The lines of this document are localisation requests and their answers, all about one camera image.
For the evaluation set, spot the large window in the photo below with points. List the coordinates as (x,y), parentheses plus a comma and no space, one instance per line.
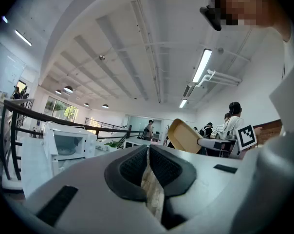
(61,110)

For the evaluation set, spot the ceiling air vent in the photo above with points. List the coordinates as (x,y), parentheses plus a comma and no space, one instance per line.
(188,90)

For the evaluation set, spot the short ceiling tube light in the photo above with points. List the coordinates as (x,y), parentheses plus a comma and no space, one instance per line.
(183,103)

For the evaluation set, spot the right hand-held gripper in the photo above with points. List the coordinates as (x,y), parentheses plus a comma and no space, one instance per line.
(245,136)

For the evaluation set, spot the green potted plant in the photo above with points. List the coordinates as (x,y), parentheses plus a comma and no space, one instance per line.
(114,144)

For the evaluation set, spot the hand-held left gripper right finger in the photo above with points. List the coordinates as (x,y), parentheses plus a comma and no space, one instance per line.
(200,194)

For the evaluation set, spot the large black pendant lamp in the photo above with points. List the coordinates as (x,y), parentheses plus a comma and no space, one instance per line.
(68,89)

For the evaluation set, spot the white cabinet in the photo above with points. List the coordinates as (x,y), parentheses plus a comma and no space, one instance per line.
(33,164)

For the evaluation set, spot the white wall board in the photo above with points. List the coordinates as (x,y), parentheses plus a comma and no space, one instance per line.
(8,69)

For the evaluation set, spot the long ceiling tube light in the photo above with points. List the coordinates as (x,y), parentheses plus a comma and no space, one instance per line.
(202,65)

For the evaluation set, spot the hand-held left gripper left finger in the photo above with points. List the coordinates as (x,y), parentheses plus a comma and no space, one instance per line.
(88,199)

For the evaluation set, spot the white table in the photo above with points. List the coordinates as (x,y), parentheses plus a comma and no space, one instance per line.
(136,142)

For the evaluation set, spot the white microwave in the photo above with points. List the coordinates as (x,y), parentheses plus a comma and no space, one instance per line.
(71,142)

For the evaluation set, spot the person's head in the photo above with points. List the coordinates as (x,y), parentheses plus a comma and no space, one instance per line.
(254,6)

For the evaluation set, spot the yellow food container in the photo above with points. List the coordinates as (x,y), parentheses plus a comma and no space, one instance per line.
(183,136)

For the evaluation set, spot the black head-worn camera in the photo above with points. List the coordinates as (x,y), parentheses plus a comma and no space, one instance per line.
(212,16)

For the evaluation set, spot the round ceiling sensor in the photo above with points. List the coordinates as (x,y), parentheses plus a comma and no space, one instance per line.
(102,57)

